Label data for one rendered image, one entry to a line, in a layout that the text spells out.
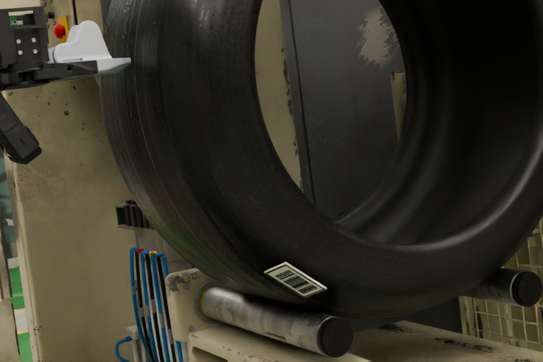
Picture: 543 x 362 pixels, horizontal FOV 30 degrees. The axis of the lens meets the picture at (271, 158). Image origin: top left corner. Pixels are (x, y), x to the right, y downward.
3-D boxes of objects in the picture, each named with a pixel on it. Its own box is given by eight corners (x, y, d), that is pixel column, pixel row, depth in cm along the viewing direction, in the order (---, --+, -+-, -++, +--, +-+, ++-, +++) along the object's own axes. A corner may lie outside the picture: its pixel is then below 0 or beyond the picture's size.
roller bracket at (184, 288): (171, 342, 144) (162, 274, 144) (402, 288, 162) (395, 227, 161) (180, 345, 141) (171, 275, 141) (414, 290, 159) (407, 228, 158)
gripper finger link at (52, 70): (100, 57, 108) (18, 65, 104) (102, 72, 108) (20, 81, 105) (87, 62, 113) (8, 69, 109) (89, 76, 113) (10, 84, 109)
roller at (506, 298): (370, 285, 156) (359, 259, 155) (393, 271, 158) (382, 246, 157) (523, 313, 125) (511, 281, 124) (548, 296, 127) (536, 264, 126)
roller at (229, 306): (232, 305, 146) (208, 324, 144) (216, 279, 145) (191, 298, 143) (361, 341, 115) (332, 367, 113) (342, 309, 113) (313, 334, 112)
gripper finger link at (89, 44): (132, 15, 112) (51, 22, 107) (140, 69, 112) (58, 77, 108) (124, 18, 114) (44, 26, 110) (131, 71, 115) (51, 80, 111)
